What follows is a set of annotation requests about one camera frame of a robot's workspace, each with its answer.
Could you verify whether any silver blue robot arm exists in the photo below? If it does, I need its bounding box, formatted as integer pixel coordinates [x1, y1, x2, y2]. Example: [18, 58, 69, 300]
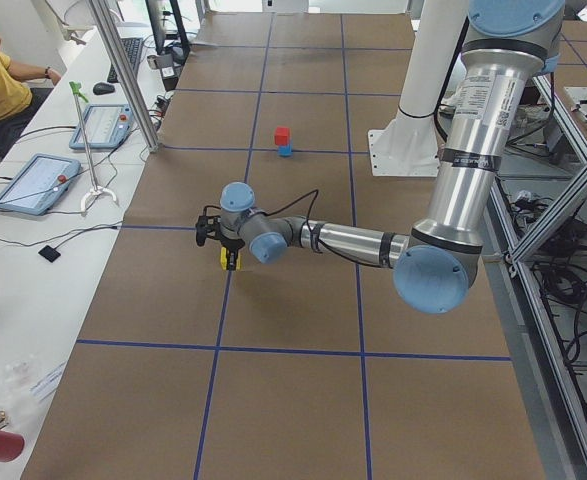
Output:
[197, 1, 564, 314]

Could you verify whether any red wooden block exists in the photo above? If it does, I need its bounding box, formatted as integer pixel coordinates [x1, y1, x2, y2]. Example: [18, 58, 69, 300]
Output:
[274, 126, 291, 147]

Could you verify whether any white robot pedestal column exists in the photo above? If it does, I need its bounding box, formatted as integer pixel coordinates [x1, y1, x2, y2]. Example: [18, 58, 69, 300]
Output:
[396, 0, 469, 132]

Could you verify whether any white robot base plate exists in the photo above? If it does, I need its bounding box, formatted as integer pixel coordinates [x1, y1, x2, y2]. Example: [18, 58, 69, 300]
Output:
[367, 129, 439, 178]

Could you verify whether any grey aluminium frame post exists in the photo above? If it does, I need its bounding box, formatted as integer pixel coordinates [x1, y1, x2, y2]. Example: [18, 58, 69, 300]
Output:
[88, 0, 159, 153]

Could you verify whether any teach pendant tablet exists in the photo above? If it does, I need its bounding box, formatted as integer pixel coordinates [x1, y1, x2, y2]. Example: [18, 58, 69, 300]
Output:
[83, 104, 134, 150]
[0, 154, 81, 216]

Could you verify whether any upper teach pendant tablet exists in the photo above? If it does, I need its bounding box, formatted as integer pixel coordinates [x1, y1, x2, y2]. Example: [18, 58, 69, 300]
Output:
[83, 104, 134, 150]

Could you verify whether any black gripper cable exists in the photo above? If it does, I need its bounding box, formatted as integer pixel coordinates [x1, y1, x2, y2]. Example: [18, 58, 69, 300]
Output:
[252, 188, 321, 219]

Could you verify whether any blue wooden block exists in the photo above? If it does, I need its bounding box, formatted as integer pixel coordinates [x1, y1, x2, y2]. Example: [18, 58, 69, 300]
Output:
[277, 144, 292, 157]

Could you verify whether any yellow wooden block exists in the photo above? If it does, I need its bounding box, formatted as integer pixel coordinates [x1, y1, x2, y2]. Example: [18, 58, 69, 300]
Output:
[220, 247, 241, 271]

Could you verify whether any lower teach pendant tablet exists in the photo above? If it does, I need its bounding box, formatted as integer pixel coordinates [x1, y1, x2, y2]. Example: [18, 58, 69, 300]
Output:
[0, 154, 81, 216]

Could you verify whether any black keyboard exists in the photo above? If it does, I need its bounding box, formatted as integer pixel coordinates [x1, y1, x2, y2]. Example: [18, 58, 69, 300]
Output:
[107, 37, 144, 84]

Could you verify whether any black computer mouse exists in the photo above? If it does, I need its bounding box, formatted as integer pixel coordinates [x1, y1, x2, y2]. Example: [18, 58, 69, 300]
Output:
[92, 82, 115, 96]

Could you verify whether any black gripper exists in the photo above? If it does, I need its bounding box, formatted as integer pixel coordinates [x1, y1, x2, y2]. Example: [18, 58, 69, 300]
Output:
[220, 236, 245, 271]

